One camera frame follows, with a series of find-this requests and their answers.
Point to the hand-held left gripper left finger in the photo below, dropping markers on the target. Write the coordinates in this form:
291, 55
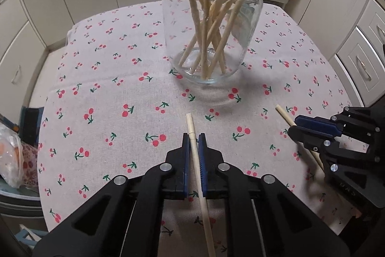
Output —
186, 154

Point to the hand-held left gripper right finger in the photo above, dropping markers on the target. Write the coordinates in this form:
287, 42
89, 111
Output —
202, 154

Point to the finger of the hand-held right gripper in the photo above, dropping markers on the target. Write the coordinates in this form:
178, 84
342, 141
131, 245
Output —
318, 124
306, 136

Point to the wooden chopstick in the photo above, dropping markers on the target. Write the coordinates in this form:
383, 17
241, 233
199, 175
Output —
190, 124
282, 114

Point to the bunch of wooden chopsticks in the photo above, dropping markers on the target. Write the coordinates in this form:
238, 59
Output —
205, 34

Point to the clear glass jar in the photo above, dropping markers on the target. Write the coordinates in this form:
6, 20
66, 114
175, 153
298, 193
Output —
177, 34

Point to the cherry print tablecloth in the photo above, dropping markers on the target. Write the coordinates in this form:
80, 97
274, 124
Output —
120, 79

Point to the cream cabinets with drawers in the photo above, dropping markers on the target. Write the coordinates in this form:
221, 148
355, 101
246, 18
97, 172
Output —
346, 19

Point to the blue box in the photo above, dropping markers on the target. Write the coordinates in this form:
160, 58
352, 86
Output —
31, 124

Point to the grey basin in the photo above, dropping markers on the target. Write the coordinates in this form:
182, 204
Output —
18, 199

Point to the clear plastic bag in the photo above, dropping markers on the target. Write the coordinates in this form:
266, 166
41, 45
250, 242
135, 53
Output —
10, 154

